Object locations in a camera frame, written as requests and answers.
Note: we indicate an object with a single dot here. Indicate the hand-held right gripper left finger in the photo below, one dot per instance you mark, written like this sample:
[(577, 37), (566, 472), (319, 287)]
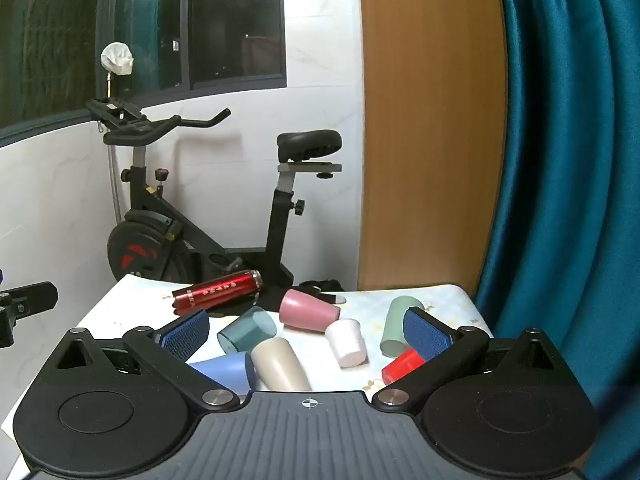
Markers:
[(186, 334)]

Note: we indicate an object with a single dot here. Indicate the white cloth cap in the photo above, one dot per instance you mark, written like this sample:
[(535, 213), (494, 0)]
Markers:
[(117, 58)]

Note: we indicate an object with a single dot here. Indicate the teal transparent cup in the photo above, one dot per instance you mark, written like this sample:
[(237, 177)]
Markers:
[(246, 332)]

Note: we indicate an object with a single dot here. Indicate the beige cup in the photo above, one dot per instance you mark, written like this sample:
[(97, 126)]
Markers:
[(280, 365)]

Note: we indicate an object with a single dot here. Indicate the pale green cup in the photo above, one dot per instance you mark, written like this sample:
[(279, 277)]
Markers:
[(395, 325)]

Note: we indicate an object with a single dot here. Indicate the red metal thermos bottle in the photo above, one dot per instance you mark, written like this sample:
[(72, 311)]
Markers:
[(215, 290)]

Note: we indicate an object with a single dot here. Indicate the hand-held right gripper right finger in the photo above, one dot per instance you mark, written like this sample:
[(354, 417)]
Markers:
[(426, 334)]

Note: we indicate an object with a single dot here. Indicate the black exercise bike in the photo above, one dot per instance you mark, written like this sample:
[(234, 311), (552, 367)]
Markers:
[(145, 210)]

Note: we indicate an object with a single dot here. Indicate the pink cup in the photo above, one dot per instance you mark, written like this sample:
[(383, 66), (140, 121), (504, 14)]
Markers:
[(305, 311)]

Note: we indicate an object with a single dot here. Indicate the black cloth item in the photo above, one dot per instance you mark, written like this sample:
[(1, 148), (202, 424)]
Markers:
[(315, 287)]

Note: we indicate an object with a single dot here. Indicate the blue cup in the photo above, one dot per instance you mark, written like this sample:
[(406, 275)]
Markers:
[(225, 371)]

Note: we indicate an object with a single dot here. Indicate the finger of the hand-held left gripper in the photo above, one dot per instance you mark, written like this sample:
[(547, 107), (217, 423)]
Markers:
[(27, 300)]

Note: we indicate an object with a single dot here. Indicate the red cup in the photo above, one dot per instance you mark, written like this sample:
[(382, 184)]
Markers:
[(400, 369)]

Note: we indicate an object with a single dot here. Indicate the wooden panel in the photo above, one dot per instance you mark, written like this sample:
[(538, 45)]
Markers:
[(425, 110)]

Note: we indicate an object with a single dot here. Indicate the dark glass window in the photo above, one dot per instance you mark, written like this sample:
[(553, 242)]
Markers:
[(225, 20)]

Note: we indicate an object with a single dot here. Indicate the small white cup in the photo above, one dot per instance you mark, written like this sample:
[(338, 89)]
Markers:
[(345, 344)]

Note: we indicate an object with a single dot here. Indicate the teal curtain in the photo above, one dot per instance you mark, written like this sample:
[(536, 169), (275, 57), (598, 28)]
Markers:
[(560, 160)]

